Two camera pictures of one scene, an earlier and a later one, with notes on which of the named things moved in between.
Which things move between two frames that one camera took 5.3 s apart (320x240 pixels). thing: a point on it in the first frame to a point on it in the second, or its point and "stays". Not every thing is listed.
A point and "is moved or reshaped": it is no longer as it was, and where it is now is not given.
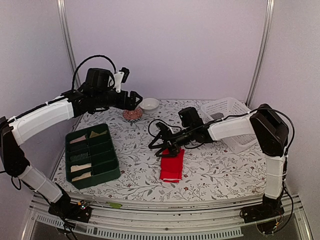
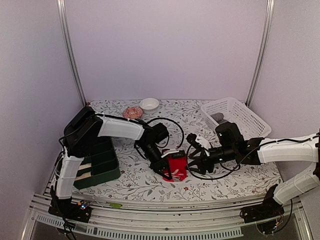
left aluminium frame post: x=61 y=3 stays
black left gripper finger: x=133 y=95 to x=169 y=176
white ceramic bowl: x=149 y=105 stays
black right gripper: x=165 y=140 to x=201 y=163
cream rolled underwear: x=75 y=168 stays
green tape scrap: x=115 y=205 stays
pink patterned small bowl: x=132 y=115 stays
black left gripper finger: x=131 y=106 to x=159 y=170
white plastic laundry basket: x=231 y=108 stays
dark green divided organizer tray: x=90 y=157 stays
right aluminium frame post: x=260 y=61 stays
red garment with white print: x=171 y=168 is moved or reshaped
